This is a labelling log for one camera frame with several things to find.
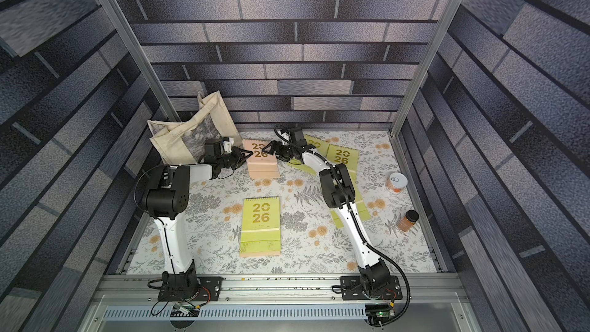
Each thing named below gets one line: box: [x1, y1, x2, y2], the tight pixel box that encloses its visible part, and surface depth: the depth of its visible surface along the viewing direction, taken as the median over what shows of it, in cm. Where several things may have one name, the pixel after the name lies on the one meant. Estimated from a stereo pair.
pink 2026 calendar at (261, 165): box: [241, 139, 281, 180], surface depth 105 cm
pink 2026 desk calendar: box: [238, 250, 282, 258], surface depth 83 cm
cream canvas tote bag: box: [146, 90, 243, 166], surface depth 89 cm
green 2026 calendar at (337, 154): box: [325, 143, 360, 183], surface depth 112 cm
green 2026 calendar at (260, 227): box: [239, 196, 282, 257], surface depth 87 cm
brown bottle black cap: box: [397, 209, 420, 233], surface depth 82 cm
